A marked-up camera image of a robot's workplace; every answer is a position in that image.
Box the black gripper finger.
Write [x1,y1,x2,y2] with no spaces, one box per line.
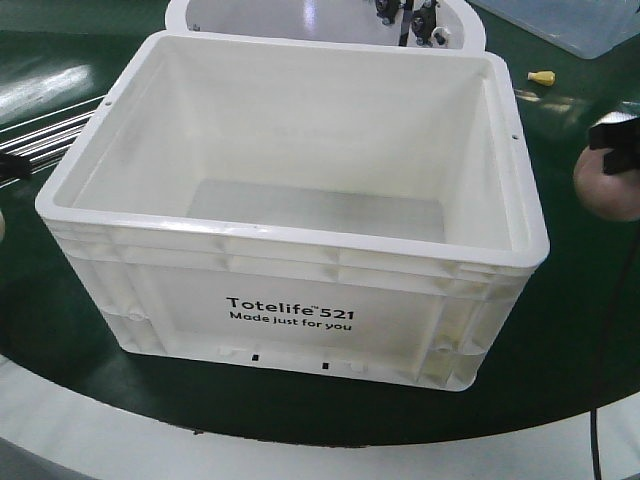
[588,118,639,174]
[0,152,32,183]

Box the pinkish brown ball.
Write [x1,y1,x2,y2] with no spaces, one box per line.
[573,147,639,222]

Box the white Totelife plastic crate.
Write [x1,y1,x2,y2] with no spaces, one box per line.
[35,32,549,391]

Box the cream tennis ball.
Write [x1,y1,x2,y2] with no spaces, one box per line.
[0,211,6,241]

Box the metal rods bundle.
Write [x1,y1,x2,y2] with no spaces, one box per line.
[1,96,104,173]

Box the small yellow toy piece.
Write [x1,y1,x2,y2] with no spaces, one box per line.
[527,71,556,87]

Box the clear plastic bin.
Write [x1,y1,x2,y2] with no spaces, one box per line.
[473,0,639,60]

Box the black bracket mechanism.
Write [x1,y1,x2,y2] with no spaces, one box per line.
[374,0,450,48]

